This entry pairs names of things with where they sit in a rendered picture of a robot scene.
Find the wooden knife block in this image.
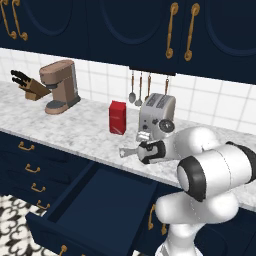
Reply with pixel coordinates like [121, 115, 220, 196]
[18, 77, 52, 102]

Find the brass open drawer handle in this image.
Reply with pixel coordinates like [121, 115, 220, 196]
[56, 244, 69, 256]

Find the brown coffee machine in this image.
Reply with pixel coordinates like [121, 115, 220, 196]
[38, 59, 82, 116]

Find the hanging metal ladle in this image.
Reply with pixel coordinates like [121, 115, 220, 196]
[134, 71, 144, 108]

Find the hanging metal spoon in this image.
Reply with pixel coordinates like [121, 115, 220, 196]
[128, 70, 137, 104]

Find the hanging wooden-handled utensil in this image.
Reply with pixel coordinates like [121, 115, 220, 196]
[163, 75, 171, 96]
[144, 73, 153, 102]

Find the silver toaster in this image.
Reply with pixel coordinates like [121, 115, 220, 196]
[137, 92, 177, 135]

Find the brass wall cupboard handle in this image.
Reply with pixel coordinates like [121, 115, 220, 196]
[165, 2, 180, 60]
[183, 2, 201, 62]
[11, 0, 29, 42]
[0, 0, 17, 41]

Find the red carton box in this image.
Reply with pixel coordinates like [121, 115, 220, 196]
[108, 100, 128, 136]

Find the navy wall cupboard door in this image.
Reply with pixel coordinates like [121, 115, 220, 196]
[0, 0, 12, 50]
[9, 0, 90, 62]
[179, 0, 256, 86]
[86, 0, 184, 77]

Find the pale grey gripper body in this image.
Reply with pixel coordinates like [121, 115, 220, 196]
[118, 147, 140, 159]

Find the open navy drawer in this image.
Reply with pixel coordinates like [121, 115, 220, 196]
[25, 161, 160, 256]

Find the dark utensil rail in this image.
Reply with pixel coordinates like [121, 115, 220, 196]
[128, 65, 177, 77]

